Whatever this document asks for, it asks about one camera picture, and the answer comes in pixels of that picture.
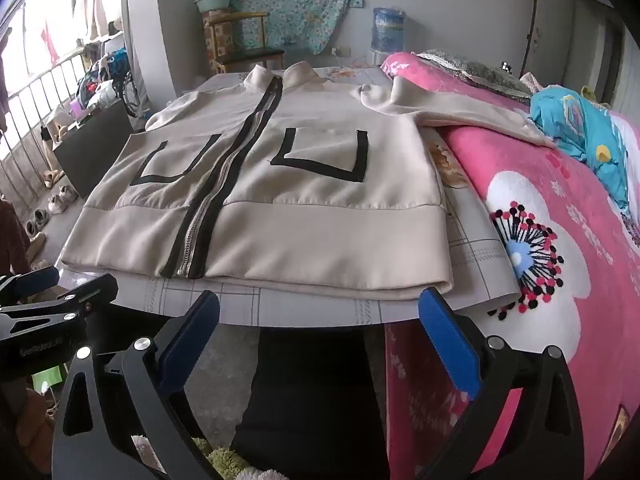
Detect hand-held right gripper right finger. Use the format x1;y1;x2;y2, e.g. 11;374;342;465
417;287;586;480

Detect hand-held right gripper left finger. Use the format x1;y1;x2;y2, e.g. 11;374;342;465
51;290;221;480

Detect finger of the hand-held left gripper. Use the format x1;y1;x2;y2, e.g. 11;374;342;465
0;265;61;307
0;274;119;333

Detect beige zip jacket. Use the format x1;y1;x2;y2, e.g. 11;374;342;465
56;61;558;302

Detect checked floral tablecloth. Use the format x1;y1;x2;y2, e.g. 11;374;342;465
115;67;521;328

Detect green fluffy slipper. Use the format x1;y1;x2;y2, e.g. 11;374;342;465
192;437;271;480

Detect person's black trouser leg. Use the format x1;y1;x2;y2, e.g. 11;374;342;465
230;330;391;480

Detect black cabinet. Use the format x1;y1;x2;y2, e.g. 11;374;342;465
52;99;141;200

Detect metal window railing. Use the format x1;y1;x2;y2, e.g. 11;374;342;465
0;50;101;201

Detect pink floral blanket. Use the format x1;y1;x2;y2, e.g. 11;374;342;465
380;51;640;480

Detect black spoked wheel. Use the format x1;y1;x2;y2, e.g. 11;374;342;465
120;67;146;118

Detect blue bag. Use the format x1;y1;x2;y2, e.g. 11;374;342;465
107;49;130;78

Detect hanging pink garment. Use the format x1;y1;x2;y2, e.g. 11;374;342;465
40;22;61;61

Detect blue printed quilt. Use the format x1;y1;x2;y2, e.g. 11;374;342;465
530;87;640;216

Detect hanging beige garment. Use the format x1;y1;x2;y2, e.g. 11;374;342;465
75;0;108;41

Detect grey patterned pillow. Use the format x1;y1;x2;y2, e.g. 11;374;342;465
415;49;533;101

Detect wooden chair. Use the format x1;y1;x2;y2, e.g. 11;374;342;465
202;10;286;73

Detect blue water bottle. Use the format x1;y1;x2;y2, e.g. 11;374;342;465
372;7;407;53

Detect teal floral hanging cloth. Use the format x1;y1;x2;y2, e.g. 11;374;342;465
200;0;364;56

